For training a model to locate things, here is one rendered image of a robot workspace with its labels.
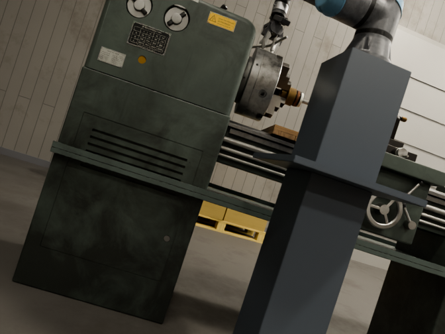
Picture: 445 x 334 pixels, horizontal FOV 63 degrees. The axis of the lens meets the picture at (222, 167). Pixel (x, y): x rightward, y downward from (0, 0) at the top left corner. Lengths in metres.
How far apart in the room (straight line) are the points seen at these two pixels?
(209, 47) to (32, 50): 3.71
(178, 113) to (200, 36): 0.31
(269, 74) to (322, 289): 0.90
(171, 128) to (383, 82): 0.76
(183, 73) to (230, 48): 0.21
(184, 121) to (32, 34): 3.78
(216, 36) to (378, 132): 0.72
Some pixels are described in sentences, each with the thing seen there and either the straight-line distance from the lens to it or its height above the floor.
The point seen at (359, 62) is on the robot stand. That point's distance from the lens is 1.13.
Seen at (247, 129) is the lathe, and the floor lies 0.85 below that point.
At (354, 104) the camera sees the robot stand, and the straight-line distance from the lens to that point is 1.10.
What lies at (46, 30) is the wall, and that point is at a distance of 5.01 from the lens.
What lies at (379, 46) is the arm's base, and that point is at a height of 1.15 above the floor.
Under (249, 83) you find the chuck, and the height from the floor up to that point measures 1.04.
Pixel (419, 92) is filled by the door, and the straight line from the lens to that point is 5.92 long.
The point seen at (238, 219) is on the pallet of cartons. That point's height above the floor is 0.18.
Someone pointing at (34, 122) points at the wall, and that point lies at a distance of 4.88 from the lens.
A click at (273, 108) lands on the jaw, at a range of 1.68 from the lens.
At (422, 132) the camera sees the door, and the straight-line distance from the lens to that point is 5.91.
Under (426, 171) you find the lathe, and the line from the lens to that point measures 1.66.
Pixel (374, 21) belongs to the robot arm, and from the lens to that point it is 1.25.
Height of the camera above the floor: 0.66
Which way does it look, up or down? level
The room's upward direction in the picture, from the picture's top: 18 degrees clockwise
